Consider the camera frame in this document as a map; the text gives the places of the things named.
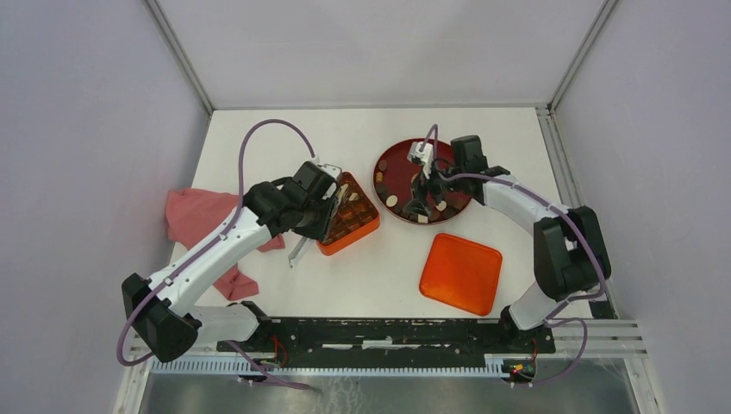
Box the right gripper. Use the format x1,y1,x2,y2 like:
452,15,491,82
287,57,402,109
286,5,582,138
403,157,465,218

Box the metal serving tongs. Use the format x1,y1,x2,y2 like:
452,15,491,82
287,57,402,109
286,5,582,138
288,184,345,268

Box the orange chocolate box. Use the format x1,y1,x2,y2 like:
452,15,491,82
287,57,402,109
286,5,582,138
317,172,380,256

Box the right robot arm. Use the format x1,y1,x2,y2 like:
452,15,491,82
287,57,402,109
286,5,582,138
406,135,611,352

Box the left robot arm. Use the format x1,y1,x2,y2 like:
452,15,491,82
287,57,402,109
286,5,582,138
118,161,342,362

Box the white oval chocolate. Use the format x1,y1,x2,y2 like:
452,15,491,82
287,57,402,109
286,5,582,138
385,195,398,208

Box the red round tray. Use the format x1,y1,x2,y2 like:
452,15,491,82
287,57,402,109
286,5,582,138
372,138,472,225

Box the orange box lid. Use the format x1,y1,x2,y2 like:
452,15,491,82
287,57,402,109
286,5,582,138
419,233,503,317

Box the pink cloth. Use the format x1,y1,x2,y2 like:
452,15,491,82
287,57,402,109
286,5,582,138
165,188,259,301

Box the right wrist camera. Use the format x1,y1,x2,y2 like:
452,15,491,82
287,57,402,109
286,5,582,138
407,140,434,166

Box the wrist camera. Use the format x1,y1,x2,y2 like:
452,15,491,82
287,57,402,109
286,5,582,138
317,163,343,182
407,140,434,166

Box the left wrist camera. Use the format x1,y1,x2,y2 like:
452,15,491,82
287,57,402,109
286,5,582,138
317,163,343,182

